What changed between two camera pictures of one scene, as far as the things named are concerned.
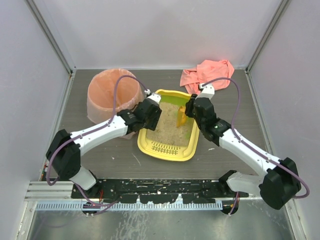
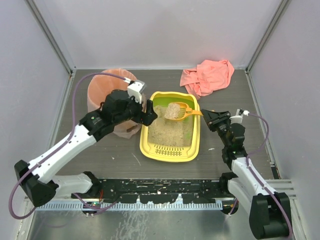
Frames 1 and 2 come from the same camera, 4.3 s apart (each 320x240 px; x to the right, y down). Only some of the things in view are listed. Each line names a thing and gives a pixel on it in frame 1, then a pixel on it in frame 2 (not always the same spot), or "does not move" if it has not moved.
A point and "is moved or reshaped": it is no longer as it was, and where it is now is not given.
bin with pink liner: x=100 y=94 does not move
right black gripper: x=191 y=110 to x=217 y=120
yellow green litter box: x=168 y=141 does not move
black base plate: x=157 y=191 does not move
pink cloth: x=206 y=71 does not move
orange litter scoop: x=181 y=120 is moved or reshaped
